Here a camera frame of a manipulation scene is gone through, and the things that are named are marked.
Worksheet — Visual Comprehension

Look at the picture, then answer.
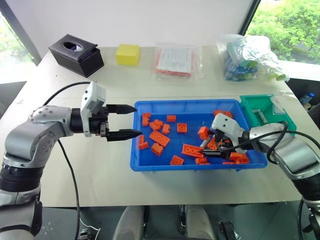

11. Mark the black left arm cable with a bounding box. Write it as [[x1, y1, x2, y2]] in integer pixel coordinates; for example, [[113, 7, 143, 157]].
[[42, 81, 91, 240]]

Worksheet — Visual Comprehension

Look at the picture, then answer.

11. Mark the large orange flat brick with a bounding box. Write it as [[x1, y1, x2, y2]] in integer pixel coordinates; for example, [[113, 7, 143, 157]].
[[149, 130, 171, 148]]

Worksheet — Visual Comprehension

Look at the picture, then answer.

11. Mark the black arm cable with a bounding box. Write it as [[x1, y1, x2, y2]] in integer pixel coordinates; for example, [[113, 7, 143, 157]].
[[42, 81, 91, 240], [224, 120, 290, 166]]

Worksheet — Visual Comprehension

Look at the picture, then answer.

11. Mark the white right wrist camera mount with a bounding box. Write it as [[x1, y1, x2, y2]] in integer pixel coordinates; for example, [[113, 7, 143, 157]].
[[210, 113, 245, 154]]

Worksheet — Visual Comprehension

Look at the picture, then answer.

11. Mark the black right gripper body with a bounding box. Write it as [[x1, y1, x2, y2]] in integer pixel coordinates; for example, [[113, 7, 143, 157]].
[[214, 129, 235, 160]]

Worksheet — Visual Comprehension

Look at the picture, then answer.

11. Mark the green plastic bin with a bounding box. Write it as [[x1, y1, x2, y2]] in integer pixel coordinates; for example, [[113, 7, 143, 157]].
[[239, 93, 299, 137]]

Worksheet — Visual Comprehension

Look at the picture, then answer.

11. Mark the black tissue box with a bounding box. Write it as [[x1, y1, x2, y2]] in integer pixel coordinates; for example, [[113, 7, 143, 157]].
[[48, 33, 105, 79]]

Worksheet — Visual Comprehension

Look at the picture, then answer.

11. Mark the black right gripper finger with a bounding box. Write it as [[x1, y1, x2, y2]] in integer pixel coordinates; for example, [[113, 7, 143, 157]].
[[199, 148, 226, 159], [204, 133, 219, 149]]

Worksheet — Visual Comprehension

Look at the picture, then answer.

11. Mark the orange studded brick cluster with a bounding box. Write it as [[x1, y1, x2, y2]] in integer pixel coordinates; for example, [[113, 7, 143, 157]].
[[228, 151, 251, 165], [149, 119, 164, 131]]

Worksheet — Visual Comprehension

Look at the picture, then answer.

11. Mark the clear bag with paper sheets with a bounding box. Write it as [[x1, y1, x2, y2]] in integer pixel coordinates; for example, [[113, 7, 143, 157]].
[[151, 42, 204, 81]]

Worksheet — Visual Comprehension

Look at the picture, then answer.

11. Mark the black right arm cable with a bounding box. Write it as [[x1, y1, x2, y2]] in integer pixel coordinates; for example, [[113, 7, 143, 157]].
[[224, 120, 290, 166]]

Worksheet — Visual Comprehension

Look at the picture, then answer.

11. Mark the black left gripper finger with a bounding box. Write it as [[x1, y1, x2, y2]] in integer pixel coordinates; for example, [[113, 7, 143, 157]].
[[105, 128, 144, 143], [107, 104, 138, 116]]

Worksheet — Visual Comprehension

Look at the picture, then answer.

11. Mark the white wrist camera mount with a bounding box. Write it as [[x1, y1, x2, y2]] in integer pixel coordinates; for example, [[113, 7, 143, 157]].
[[79, 80, 107, 138], [210, 113, 245, 154]]

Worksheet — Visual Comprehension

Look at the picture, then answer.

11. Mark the white tagged connector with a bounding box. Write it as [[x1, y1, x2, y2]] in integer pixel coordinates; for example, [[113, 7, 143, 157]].
[[78, 220, 101, 240]]

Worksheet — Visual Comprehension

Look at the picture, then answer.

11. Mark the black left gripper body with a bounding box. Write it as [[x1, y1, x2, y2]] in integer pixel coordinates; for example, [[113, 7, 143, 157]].
[[88, 104, 110, 138]]

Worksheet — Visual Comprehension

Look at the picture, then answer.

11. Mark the thin black cable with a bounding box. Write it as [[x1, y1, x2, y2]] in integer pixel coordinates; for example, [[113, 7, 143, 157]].
[[296, 196, 316, 240]]

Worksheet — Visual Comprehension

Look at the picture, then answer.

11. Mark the grey rounded robot leg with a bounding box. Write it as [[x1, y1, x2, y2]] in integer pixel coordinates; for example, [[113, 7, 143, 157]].
[[111, 204, 151, 240], [184, 204, 217, 240]]

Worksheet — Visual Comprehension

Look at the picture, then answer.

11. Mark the plastic water bottle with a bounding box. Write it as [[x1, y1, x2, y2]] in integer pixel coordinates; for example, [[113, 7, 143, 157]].
[[299, 91, 316, 106]]

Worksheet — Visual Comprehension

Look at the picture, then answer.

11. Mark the yellow box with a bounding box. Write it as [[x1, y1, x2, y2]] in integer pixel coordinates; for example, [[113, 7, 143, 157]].
[[115, 44, 141, 67]]

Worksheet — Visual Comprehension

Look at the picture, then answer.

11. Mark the black strap part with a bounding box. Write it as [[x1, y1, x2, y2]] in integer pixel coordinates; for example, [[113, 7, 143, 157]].
[[217, 219, 236, 240], [177, 204, 188, 235]]

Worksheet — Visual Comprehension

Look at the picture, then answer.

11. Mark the orange block brick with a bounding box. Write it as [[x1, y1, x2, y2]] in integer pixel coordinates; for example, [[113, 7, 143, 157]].
[[197, 126, 211, 140], [151, 142, 165, 157]]

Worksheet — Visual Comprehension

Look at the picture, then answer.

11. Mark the blue plastic bin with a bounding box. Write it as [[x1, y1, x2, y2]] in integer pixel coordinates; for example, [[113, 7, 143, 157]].
[[129, 99, 269, 173]]

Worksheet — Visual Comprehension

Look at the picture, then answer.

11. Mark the dark window frame post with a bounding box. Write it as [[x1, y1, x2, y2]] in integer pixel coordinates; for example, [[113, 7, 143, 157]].
[[238, 0, 263, 36], [0, 0, 43, 66]]

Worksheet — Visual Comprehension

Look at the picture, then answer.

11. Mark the clear bag with blue toys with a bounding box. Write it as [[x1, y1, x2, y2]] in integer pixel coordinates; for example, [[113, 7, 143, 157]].
[[215, 33, 290, 83]]

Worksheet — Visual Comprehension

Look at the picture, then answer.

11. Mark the long orange holed brick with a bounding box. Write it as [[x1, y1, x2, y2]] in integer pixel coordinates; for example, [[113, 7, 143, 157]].
[[181, 143, 204, 159]]

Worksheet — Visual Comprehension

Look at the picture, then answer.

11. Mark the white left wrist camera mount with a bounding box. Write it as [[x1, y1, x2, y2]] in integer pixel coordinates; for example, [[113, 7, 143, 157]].
[[79, 80, 107, 138]]

